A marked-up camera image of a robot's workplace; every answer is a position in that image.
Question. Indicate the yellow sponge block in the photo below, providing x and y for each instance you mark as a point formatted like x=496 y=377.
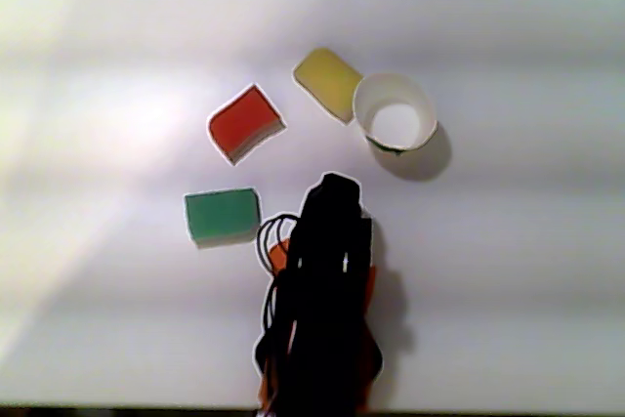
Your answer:
x=324 y=80

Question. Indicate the orange table clamp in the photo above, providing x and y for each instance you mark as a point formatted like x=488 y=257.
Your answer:
x=371 y=287
x=279 y=256

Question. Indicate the white paper cup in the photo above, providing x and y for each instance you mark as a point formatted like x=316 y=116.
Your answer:
x=395 y=121

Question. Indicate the red sponge block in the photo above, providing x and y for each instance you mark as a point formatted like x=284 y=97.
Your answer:
x=244 y=119

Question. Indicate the green sponge block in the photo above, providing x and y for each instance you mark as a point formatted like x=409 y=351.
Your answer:
x=220 y=214

